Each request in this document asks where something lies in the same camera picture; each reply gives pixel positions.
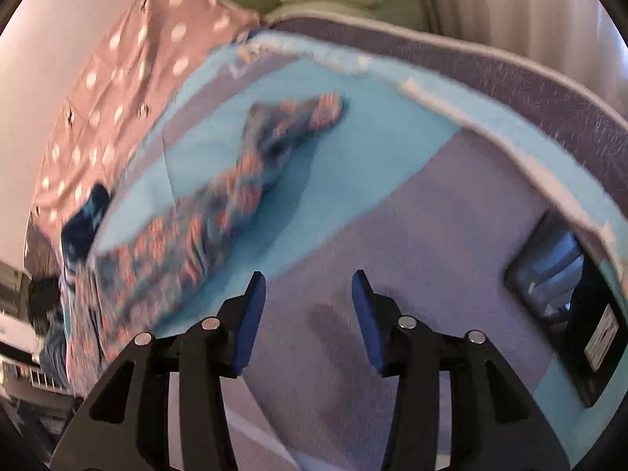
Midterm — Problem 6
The pink polka dot blanket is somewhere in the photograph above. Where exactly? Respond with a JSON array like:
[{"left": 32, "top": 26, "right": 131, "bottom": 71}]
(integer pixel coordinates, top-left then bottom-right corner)
[{"left": 30, "top": 0, "right": 261, "bottom": 266}]

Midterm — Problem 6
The turquoise and purple bed blanket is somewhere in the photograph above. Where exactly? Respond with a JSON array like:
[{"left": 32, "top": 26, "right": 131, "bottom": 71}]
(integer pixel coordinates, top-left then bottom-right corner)
[{"left": 64, "top": 15, "right": 628, "bottom": 471}]

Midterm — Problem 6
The navy star print cloth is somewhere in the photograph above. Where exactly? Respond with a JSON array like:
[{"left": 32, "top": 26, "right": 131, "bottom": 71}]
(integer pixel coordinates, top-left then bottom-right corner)
[{"left": 60, "top": 183, "right": 113, "bottom": 262}]

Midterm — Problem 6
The black box with white label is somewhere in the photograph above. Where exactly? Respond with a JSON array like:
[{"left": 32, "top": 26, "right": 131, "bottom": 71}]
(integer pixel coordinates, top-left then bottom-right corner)
[{"left": 505, "top": 210, "right": 623, "bottom": 409}]

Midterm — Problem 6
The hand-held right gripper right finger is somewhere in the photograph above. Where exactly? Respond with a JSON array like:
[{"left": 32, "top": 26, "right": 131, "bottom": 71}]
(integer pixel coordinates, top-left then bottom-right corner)
[{"left": 351, "top": 270, "right": 572, "bottom": 471}]

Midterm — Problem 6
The beige pleated curtain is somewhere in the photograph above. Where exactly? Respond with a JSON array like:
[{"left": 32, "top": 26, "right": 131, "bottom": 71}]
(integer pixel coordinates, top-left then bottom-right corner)
[{"left": 422, "top": 0, "right": 616, "bottom": 89}]

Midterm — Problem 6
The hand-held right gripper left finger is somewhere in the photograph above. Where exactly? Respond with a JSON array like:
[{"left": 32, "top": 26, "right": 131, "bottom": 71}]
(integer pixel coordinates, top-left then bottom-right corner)
[{"left": 49, "top": 271, "right": 267, "bottom": 471}]

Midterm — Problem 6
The blue floral small garment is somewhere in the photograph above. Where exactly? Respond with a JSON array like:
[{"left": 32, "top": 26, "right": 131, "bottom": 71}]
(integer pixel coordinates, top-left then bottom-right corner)
[{"left": 66, "top": 92, "right": 347, "bottom": 396}]

